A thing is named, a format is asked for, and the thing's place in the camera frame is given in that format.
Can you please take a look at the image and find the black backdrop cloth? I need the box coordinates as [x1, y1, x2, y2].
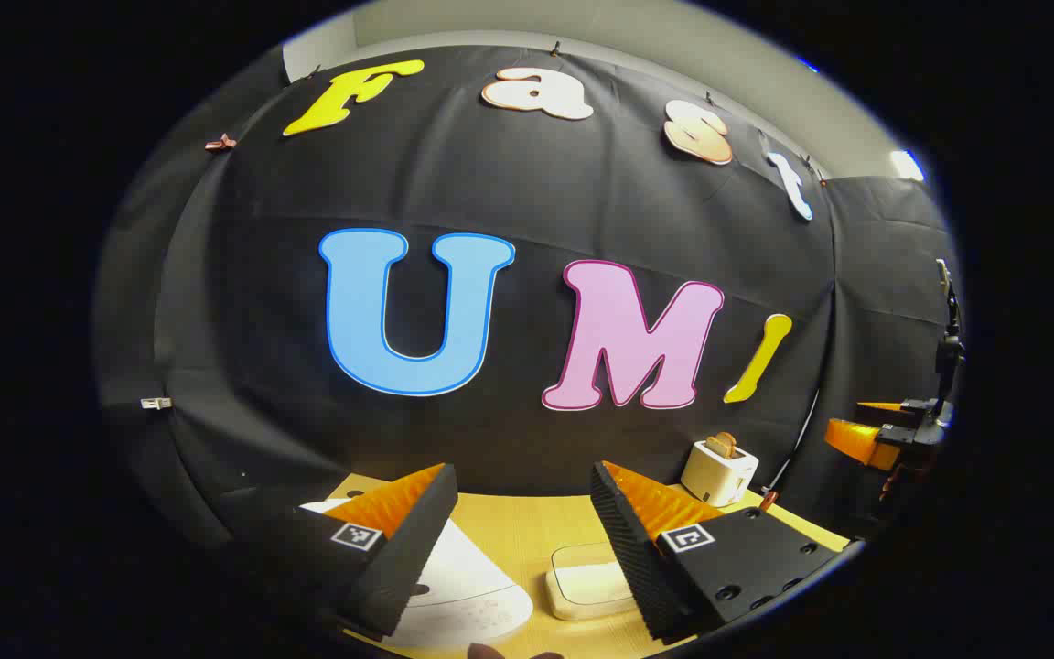
[97, 41, 963, 550]

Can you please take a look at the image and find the thin power cable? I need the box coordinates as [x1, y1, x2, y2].
[762, 389, 821, 502]

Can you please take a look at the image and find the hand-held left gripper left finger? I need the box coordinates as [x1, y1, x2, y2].
[248, 462, 459, 640]

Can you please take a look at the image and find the white toaster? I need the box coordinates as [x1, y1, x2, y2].
[681, 439, 759, 508]

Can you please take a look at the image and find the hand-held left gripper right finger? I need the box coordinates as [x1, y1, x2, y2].
[591, 460, 853, 644]

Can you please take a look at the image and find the white rice cooker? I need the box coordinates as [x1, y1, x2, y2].
[300, 499, 535, 651]

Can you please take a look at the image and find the clear plastic rice container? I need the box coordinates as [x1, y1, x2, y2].
[545, 543, 640, 622]

